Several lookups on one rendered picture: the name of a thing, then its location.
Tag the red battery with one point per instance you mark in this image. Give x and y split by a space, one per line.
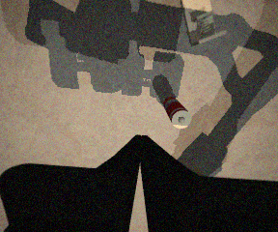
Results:
177 113

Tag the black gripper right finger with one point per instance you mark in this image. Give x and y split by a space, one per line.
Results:
175 196

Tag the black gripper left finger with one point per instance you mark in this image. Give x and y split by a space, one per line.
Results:
105 193

